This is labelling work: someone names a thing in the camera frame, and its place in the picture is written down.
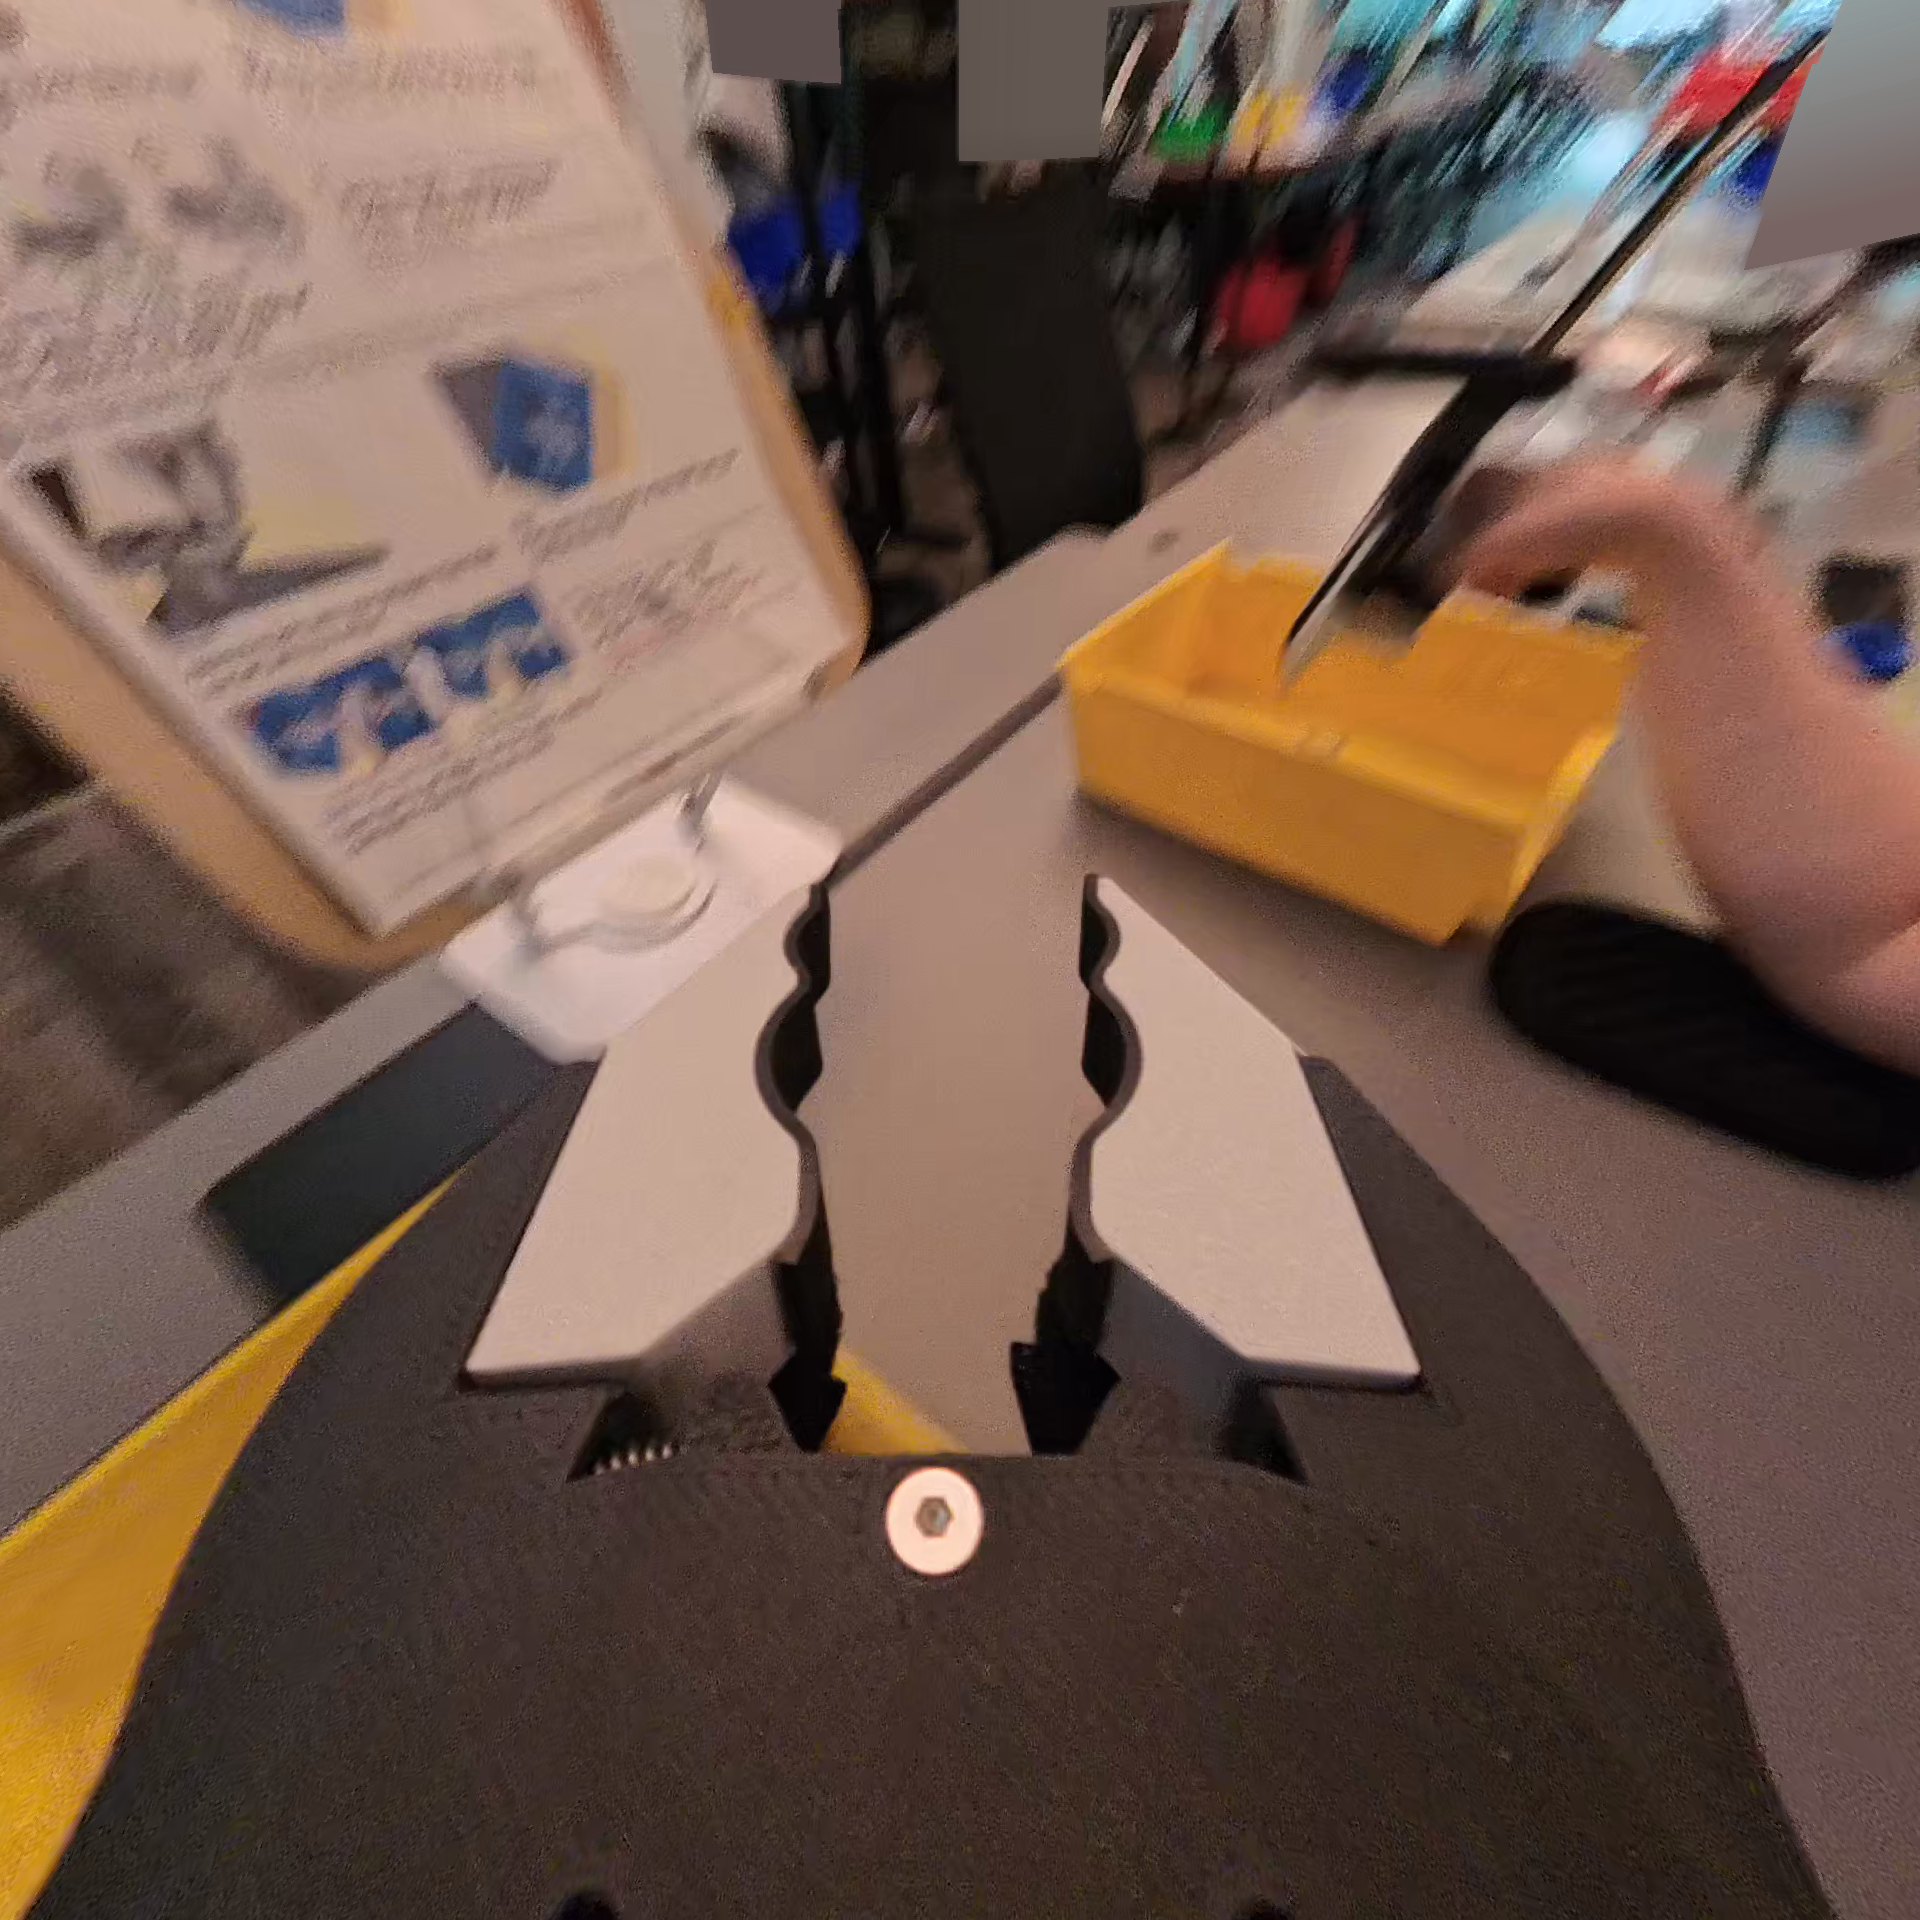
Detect black textured mat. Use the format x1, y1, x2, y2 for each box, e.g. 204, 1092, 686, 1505
1488, 900, 1920, 1182

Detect person's right hand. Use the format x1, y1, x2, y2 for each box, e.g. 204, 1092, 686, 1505
1463, 457, 1788, 706

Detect yellow undivided bin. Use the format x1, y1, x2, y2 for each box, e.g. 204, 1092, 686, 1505
1057, 544, 1644, 947

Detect blue storage bin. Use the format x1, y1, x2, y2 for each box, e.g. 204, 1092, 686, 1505
727, 195, 825, 320

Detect wooden instruction board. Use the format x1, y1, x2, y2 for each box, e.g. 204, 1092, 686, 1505
0, 0, 875, 972

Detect black chair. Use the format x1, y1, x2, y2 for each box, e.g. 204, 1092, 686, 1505
912, 195, 1146, 576

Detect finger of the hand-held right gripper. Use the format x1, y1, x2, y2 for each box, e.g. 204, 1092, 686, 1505
1280, 435, 1479, 688

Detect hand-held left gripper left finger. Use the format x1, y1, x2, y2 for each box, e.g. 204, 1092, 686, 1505
465, 885, 834, 1451

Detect yellow divided parts bin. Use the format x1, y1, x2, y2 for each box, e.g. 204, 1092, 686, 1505
0, 1178, 963, 1920

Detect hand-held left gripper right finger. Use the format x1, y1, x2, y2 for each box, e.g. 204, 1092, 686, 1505
1012, 874, 1422, 1451

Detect person's right forearm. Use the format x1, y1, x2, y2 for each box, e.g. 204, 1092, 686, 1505
1651, 598, 1920, 1070

